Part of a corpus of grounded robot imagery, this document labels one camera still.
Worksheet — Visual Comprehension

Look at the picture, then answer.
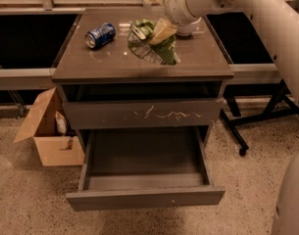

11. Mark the blue soda can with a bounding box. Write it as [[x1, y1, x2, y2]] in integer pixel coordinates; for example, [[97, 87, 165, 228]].
[[85, 23, 116, 49]]

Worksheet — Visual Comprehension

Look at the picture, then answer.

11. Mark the green jalapeno chip bag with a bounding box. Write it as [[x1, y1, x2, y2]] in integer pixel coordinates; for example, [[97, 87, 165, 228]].
[[127, 19, 180, 66]]

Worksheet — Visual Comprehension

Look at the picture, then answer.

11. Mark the closed grey top drawer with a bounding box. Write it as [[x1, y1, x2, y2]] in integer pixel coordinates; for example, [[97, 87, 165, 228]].
[[63, 99, 223, 129]]

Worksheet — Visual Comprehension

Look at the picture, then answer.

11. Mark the open cardboard box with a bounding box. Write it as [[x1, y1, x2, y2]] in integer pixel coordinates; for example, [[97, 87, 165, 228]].
[[14, 88, 84, 166]]

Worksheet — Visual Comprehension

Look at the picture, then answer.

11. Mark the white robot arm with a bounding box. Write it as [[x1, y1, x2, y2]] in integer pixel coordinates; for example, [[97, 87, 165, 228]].
[[144, 0, 299, 235]]

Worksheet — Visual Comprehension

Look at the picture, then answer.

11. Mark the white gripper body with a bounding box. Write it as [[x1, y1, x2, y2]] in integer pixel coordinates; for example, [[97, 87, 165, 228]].
[[164, 0, 199, 26]]

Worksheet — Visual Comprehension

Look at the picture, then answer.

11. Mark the snack bag in box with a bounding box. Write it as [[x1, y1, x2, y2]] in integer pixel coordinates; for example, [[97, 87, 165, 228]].
[[55, 112, 68, 135]]

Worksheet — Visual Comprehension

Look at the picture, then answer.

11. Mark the open grey middle drawer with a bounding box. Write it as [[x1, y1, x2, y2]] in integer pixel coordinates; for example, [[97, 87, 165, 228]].
[[66, 126, 225, 211]]

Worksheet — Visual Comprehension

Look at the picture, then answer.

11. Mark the white ceramic bowl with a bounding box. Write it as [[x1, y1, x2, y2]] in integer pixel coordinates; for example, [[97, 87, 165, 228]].
[[176, 19, 201, 36]]

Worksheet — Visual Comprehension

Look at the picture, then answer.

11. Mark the grey drawer cabinet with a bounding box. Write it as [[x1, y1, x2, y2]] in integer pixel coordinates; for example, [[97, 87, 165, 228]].
[[53, 7, 233, 144]]

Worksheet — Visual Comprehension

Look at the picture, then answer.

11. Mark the black rolling stand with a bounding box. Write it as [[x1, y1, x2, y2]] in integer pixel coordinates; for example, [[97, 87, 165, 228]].
[[220, 78, 299, 158]]

